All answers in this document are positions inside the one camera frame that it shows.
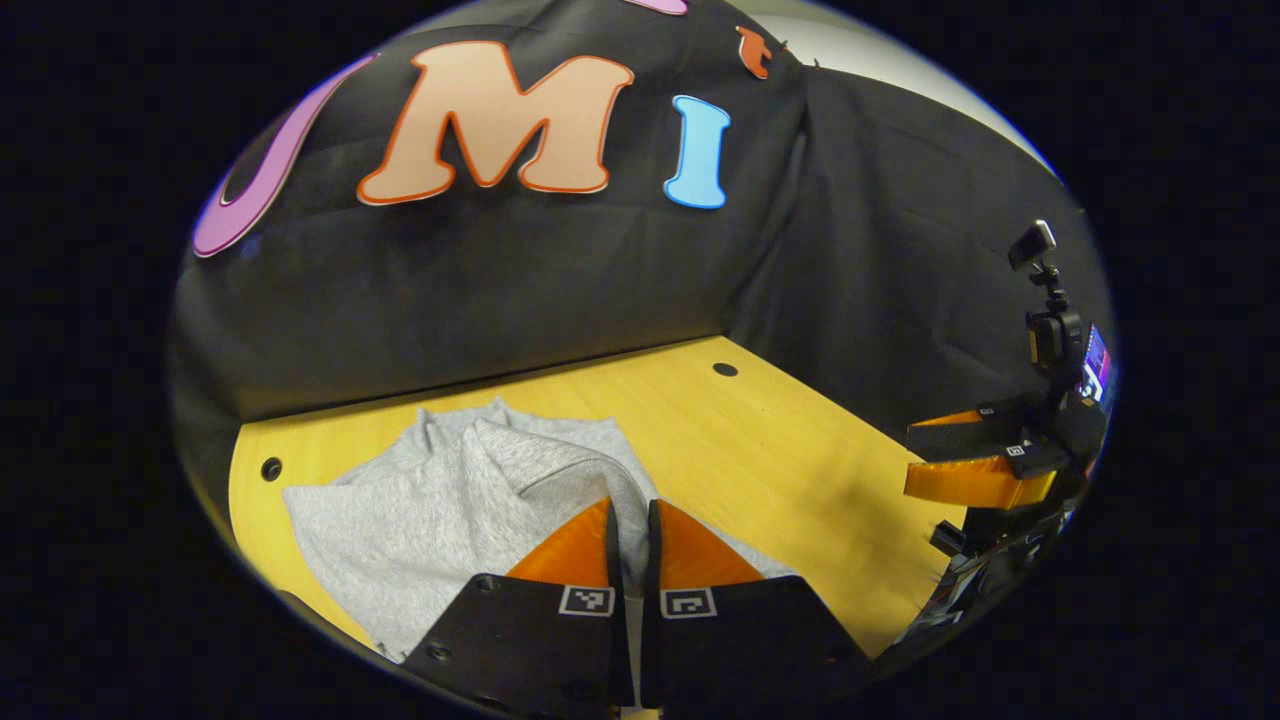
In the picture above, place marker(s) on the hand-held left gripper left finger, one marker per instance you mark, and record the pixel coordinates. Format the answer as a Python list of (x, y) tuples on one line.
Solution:
[(540, 640)]

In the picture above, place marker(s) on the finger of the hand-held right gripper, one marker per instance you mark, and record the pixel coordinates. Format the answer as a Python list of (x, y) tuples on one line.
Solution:
[(960, 438), (970, 482)]

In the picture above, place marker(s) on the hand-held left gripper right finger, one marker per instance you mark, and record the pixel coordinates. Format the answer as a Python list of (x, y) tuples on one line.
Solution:
[(740, 640)]

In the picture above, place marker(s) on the grey zip-neck sweatshirt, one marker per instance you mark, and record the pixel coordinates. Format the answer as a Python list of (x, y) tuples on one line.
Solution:
[(420, 520)]

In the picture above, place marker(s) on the black backdrop cloth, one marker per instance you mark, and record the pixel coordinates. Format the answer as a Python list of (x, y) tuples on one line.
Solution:
[(500, 280)]

